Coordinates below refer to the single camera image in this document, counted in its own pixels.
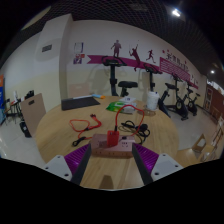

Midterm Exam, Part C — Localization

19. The beige wooden chair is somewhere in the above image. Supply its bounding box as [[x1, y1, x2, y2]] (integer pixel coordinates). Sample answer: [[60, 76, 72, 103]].
[[20, 93, 47, 137]]

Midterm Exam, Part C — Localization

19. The group of exercise bikes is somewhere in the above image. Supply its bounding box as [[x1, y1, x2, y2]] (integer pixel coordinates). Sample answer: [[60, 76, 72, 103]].
[[101, 55, 202, 121]]

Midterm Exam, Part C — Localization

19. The white paper cup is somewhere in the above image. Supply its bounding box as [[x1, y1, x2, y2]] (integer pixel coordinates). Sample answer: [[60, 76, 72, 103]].
[[146, 91, 161, 111]]

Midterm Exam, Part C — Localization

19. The red charger block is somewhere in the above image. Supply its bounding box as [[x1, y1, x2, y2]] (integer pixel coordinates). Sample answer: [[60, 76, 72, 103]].
[[106, 130, 120, 148]]

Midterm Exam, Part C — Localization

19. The red cable with black plug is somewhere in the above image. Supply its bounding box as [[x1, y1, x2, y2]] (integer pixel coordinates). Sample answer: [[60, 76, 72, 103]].
[[69, 113, 103, 147]]

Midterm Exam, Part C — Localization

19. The white wipes pack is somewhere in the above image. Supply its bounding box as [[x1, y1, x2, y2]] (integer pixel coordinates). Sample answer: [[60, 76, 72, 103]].
[[118, 96, 137, 104]]

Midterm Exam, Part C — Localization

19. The blue and orange small item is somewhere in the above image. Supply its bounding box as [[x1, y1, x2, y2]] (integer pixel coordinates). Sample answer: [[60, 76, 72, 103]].
[[91, 93, 106, 100]]

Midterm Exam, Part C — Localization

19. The dark grey flat pad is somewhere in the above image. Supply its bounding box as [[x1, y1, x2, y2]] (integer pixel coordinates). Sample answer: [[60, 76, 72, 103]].
[[60, 96, 101, 111]]

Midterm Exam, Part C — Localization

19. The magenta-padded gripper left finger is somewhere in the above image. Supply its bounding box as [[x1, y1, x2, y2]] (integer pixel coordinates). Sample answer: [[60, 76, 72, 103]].
[[42, 143, 92, 186]]

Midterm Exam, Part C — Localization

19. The wall poster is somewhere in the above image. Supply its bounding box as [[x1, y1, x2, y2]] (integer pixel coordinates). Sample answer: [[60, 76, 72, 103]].
[[73, 42, 85, 65]]

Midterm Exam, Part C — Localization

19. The red charger cable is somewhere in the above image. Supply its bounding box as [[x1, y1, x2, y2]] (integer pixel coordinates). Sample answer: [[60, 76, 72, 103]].
[[114, 104, 146, 136]]

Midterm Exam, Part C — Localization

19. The black bag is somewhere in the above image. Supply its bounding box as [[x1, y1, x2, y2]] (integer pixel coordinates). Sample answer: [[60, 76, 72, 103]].
[[19, 119, 33, 138]]

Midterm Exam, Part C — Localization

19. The green wet wipes pack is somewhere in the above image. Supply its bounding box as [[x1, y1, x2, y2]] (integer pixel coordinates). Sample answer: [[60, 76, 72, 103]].
[[105, 101, 138, 114]]

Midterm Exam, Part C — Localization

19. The cluttered side desk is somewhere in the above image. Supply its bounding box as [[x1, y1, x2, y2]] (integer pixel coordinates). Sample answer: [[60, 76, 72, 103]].
[[3, 89, 34, 121]]

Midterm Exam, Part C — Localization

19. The brown round coaster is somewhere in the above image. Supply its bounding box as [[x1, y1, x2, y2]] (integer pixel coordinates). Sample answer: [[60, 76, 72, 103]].
[[142, 108, 157, 117]]

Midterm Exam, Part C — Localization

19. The pink power strip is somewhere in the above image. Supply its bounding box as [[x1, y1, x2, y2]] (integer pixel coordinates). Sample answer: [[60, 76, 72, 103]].
[[89, 133, 136, 158]]

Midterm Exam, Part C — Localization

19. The brown cabinet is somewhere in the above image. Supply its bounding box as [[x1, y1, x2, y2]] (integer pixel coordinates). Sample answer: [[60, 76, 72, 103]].
[[203, 83, 224, 116]]

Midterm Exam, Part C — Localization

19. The light wooden chair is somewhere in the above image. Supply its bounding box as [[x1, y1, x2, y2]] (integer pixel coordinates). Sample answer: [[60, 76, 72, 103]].
[[191, 133, 218, 161]]

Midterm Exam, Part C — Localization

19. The bright ceiling light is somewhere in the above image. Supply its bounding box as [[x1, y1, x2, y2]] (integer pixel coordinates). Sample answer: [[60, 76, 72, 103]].
[[171, 8, 182, 18]]

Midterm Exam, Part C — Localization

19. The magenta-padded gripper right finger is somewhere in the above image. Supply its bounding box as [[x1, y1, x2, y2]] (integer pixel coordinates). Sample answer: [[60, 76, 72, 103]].
[[132, 143, 184, 186]]

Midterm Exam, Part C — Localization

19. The grey wall sign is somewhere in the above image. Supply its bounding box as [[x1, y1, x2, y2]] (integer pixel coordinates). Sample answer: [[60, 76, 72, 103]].
[[41, 44, 53, 53]]

